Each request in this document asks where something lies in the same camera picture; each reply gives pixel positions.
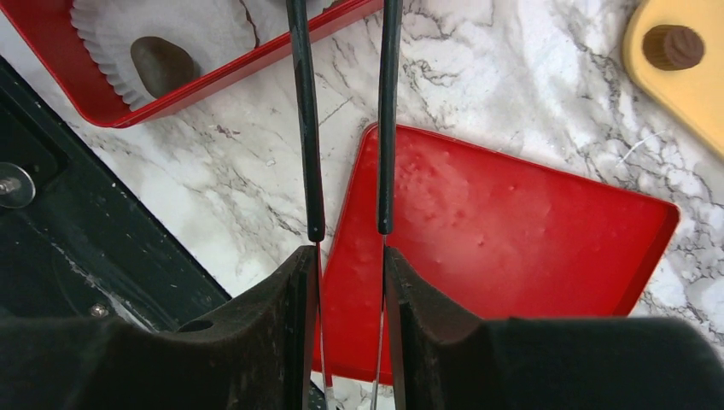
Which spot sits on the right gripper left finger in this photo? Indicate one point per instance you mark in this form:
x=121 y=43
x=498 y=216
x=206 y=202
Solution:
x=254 y=352

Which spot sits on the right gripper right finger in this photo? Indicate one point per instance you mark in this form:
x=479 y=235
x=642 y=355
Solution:
x=445 y=357

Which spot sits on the dark oval chocolate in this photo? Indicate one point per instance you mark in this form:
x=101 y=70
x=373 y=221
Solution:
x=162 y=66

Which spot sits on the black tweezers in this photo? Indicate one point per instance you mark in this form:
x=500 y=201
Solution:
x=308 y=120

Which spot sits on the round brown chocolate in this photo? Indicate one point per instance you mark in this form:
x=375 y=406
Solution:
x=673 y=47

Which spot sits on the red chocolate box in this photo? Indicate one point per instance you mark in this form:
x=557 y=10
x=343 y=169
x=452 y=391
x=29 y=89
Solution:
x=46 y=28

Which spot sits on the red box lid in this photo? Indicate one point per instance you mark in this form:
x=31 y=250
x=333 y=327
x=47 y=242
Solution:
x=501 y=236

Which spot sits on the white paper cup liner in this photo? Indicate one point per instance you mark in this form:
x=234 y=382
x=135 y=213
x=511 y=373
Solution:
x=212 y=32

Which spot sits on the yellow plastic tray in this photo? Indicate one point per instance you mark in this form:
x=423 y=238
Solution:
x=693 y=96

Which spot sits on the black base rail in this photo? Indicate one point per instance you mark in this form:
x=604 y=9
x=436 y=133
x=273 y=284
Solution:
x=85 y=246

